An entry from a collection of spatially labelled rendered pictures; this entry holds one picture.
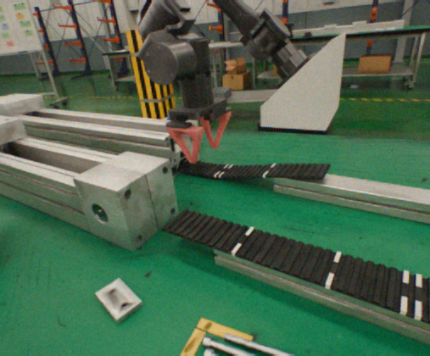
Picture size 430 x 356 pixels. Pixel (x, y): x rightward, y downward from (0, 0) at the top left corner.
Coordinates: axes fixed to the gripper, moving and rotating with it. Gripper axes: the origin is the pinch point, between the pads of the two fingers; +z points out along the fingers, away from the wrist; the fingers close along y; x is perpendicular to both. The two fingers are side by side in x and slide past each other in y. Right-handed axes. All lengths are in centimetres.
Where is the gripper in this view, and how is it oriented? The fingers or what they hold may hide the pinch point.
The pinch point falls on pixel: (203, 151)
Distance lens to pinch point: 57.0
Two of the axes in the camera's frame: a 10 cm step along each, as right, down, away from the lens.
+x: 8.5, 1.7, -5.0
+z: 1.0, 8.9, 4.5
